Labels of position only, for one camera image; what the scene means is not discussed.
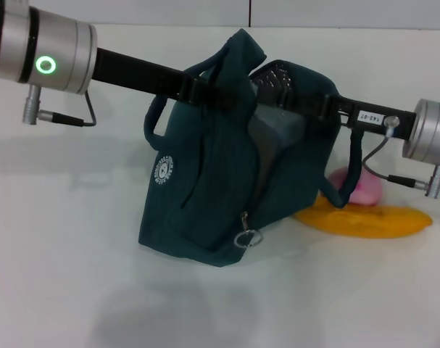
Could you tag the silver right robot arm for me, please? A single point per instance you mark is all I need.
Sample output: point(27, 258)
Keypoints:
point(433, 134)

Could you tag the yellow banana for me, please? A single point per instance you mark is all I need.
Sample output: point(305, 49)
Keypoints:
point(368, 223)

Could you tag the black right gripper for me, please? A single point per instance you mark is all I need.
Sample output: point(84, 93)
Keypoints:
point(372, 116)

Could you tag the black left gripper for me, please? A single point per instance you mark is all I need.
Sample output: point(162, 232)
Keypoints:
point(140, 76)

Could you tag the dark teal insulated lunch bag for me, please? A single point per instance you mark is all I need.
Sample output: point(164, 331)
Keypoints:
point(205, 174)

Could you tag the clear plastic food container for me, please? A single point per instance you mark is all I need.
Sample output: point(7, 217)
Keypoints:
point(277, 127)

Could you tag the pink peach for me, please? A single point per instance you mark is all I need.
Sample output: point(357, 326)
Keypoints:
point(366, 188)

